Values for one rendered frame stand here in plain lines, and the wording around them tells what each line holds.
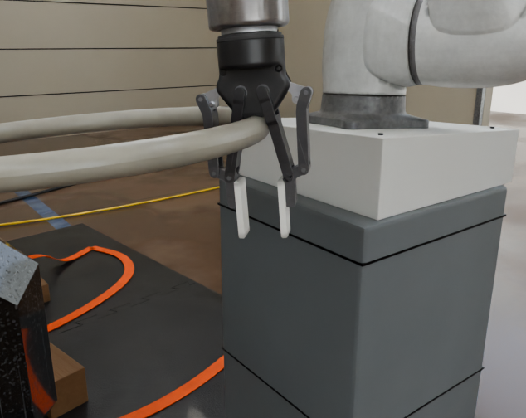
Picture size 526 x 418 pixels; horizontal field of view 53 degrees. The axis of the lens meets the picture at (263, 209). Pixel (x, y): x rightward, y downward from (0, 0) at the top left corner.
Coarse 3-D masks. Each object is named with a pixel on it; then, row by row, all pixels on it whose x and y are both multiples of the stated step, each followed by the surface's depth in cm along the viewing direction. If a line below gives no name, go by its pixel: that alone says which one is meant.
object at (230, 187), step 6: (222, 168) 63; (222, 174) 63; (234, 180) 63; (228, 186) 63; (228, 192) 63; (234, 192) 63; (228, 198) 64; (234, 198) 63; (228, 204) 64; (234, 204) 64
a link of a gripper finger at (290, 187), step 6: (294, 168) 61; (294, 174) 61; (300, 174) 61; (294, 180) 61; (288, 186) 62; (294, 186) 62; (288, 192) 62; (294, 192) 62; (288, 198) 62; (294, 198) 62; (288, 204) 62; (294, 204) 62
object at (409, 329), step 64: (256, 192) 98; (256, 256) 101; (320, 256) 86; (384, 256) 82; (448, 256) 93; (256, 320) 105; (320, 320) 89; (384, 320) 86; (448, 320) 98; (256, 384) 110; (320, 384) 92; (384, 384) 90; (448, 384) 104
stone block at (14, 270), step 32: (0, 256) 105; (0, 288) 102; (32, 288) 111; (0, 320) 102; (32, 320) 111; (0, 352) 104; (32, 352) 111; (0, 384) 105; (32, 384) 111; (0, 416) 106; (32, 416) 111
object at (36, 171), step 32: (0, 128) 80; (32, 128) 83; (64, 128) 85; (96, 128) 86; (128, 128) 87; (224, 128) 52; (256, 128) 57; (0, 160) 42; (32, 160) 42; (64, 160) 43; (96, 160) 44; (128, 160) 45; (160, 160) 46; (192, 160) 49; (0, 192) 43
